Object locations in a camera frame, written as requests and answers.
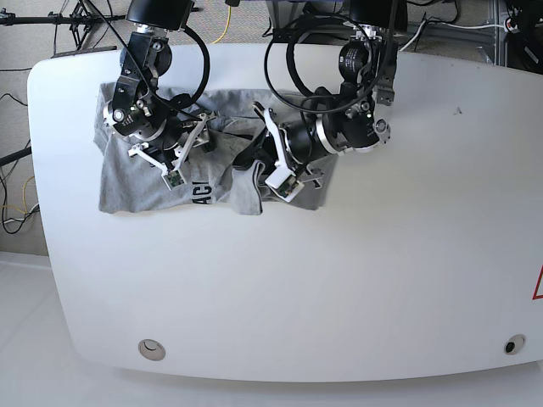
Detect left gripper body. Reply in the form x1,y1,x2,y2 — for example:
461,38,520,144
252,101,327,190

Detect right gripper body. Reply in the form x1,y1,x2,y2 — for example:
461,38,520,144
128,109,217,174

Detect grey T-shirt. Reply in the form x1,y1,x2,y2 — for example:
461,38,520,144
92,80,340,217

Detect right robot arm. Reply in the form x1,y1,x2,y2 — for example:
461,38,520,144
104,1,210,176

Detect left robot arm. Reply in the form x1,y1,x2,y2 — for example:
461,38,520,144
232,1,407,192

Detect black tripod stand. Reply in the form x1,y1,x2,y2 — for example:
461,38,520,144
1,1,199,57

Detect table grommet hole left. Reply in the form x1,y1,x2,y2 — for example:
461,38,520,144
137,339,165,361

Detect table grommet hole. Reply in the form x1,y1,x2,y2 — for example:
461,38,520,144
137,339,165,361
504,334,526,355

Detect red warning triangle sticker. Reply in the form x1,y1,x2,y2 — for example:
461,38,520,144
532,267,543,300

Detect table grommet hole right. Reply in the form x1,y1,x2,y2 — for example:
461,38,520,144
504,334,526,355

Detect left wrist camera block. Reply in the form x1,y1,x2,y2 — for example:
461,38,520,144
265,167,304,203

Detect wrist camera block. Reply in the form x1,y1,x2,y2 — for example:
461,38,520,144
162,170,186,191
265,167,304,203

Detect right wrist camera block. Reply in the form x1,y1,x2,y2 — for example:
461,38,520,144
162,170,186,191

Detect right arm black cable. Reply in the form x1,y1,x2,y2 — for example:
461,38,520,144
165,25,212,114

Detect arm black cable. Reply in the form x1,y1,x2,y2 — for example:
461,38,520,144
263,10,366,115
165,25,212,114

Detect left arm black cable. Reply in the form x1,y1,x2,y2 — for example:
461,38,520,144
263,10,366,115

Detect black metal frame base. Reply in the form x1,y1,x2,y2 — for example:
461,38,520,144
262,1,354,45

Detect yellow cable at top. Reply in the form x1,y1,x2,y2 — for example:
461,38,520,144
211,0,233,45

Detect yellow cable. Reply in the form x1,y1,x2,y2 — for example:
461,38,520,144
2,173,38,217
211,0,233,45

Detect yellow cable at left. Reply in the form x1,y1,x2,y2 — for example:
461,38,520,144
2,173,38,217

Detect white cable at top right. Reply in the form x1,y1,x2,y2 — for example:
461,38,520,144
398,19,506,53

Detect black floor cable left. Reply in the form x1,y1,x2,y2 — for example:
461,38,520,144
0,92,35,234

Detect aluminium frame post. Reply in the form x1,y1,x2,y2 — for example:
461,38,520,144
478,0,509,67

